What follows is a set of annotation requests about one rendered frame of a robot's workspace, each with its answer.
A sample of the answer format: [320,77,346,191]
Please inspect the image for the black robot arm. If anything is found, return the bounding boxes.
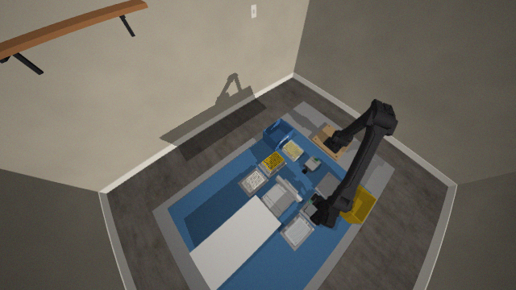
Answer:
[310,99,398,228]

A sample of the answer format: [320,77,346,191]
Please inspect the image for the white button box with green key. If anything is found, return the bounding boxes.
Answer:
[302,156,321,174]

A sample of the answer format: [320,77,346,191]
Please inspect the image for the white multiwell plate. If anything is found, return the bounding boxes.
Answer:
[284,218,311,246]

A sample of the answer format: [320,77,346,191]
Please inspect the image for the yellow open-top bin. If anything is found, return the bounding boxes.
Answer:
[339,184,377,223]

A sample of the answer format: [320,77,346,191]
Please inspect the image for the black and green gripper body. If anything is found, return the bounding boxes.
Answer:
[311,193,325,206]

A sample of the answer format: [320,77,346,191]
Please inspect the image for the blue bench mat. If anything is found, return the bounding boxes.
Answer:
[168,128,352,290]

